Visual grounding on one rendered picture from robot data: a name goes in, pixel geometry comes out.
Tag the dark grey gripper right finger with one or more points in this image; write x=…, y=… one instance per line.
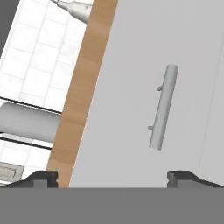
x=180, y=179

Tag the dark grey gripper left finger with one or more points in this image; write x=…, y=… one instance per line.
x=43, y=179

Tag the white drawer front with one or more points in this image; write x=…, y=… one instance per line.
x=122, y=87

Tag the black paper towel holder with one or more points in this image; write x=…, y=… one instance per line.
x=29, y=104

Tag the grey wall socket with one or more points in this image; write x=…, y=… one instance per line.
x=8, y=172

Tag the dark grey panel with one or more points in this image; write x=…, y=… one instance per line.
x=6, y=17

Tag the white paper towel roll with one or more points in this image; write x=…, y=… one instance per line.
x=26, y=122

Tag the white cupboard front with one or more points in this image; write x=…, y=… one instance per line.
x=214, y=140

